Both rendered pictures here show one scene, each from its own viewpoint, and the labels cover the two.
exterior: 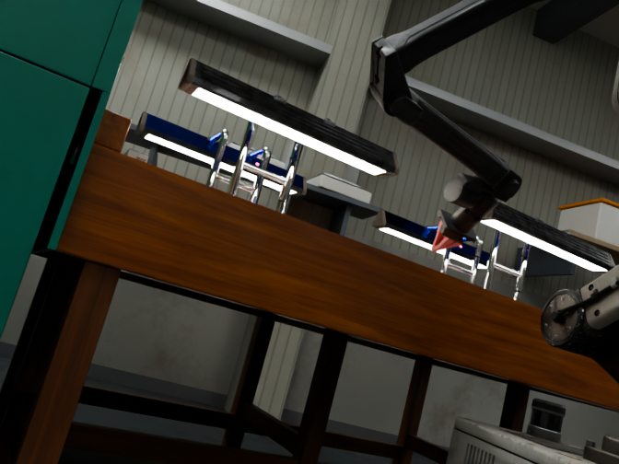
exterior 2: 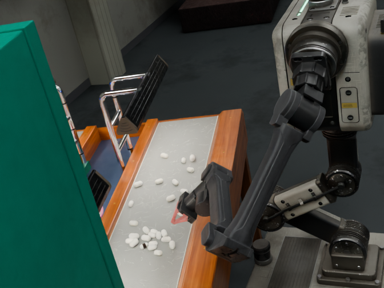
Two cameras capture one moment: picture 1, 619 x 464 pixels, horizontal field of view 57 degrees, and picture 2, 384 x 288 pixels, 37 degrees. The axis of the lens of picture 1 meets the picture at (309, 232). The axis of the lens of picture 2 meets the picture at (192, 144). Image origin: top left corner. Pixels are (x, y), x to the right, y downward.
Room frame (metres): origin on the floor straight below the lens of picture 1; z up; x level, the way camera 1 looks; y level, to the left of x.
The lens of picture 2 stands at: (0.29, 0.80, 1.95)
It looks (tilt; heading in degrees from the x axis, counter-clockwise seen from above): 28 degrees down; 311
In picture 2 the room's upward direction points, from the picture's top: 13 degrees counter-clockwise
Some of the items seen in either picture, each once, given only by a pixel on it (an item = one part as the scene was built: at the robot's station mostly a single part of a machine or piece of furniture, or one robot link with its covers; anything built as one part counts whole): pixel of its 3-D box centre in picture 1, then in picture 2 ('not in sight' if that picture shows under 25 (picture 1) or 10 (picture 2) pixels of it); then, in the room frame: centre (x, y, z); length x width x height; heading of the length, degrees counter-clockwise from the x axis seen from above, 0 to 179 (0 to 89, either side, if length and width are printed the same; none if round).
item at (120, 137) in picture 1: (99, 144); not in sight; (1.16, 0.47, 0.83); 0.30 x 0.06 x 0.07; 26
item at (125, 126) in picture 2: (549, 237); (143, 90); (1.83, -0.77, 1.08); 0.62 x 0.08 x 0.07; 116
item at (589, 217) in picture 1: (604, 232); not in sight; (3.74, -1.95, 1.76); 0.49 x 0.41 x 0.28; 104
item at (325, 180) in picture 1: (334, 191); not in sight; (3.33, -0.09, 1.43); 0.37 x 0.35 x 0.09; 104
